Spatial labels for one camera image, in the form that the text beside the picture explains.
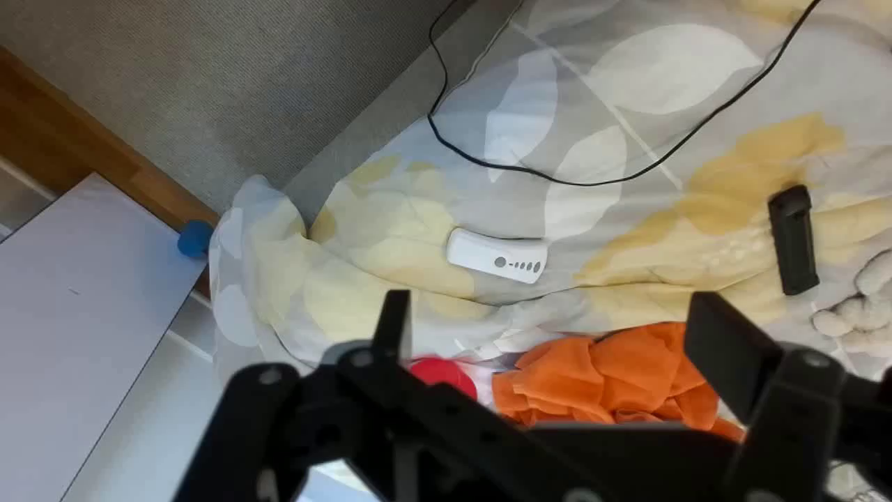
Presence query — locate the red bowl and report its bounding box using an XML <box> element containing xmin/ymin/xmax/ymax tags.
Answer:
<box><xmin>404</xmin><ymin>354</ymin><xmax>483</xmax><ymax>403</ymax></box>

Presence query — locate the orange cloth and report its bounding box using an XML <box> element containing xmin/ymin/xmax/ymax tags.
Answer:
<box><xmin>487</xmin><ymin>319</ymin><xmax>747</xmax><ymax>443</ymax></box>

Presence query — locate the black mouse cable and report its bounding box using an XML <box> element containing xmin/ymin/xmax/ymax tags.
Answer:
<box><xmin>423</xmin><ymin>0</ymin><xmax>825</xmax><ymax>190</ymax></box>

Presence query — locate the white remote control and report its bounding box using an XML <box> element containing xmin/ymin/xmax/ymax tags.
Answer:
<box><xmin>444</xmin><ymin>226</ymin><xmax>550</xmax><ymax>287</ymax></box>

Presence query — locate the grey bed base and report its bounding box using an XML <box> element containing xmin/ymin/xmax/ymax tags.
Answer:
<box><xmin>283</xmin><ymin>0</ymin><xmax>528</xmax><ymax>226</ymax></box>

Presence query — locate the white leaning board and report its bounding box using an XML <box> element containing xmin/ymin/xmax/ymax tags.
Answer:
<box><xmin>0</xmin><ymin>170</ymin><xmax>210</xmax><ymax>502</ymax></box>

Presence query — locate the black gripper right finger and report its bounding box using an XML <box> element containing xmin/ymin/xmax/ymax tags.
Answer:
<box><xmin>684</xmin><ymin>289</ymin><xmax>892</xmax><ymax>502</ymax></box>

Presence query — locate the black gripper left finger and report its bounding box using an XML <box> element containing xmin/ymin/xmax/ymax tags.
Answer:
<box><xmin>172</xmin><ymin>287</ymin><xmax>524</xmax><ymax>502</ymax></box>

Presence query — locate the bed with yellow floral quilt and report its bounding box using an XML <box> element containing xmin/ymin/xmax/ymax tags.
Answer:
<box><xmin>206</xmin><ymin>0</ymin><xmax>892</xmax><ymax>385</ymax></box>

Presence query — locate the blue round object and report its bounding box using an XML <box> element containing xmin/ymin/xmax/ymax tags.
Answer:
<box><xmin>177</xmin><ymin>216</ymin><xmax>218</xmax><ymax>261</ymax></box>

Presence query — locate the black remote control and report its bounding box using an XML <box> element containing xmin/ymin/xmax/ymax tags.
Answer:
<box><xmin>768</xmin><ymin>184</ymin><xmax>822</xmax><ymax>298</ymax></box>

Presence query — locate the white knitted item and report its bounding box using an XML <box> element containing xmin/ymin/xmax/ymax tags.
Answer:
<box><xmin>808</xmin><ymin>244</ymin><xmax>892</xmax><ymax>357</ymax></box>

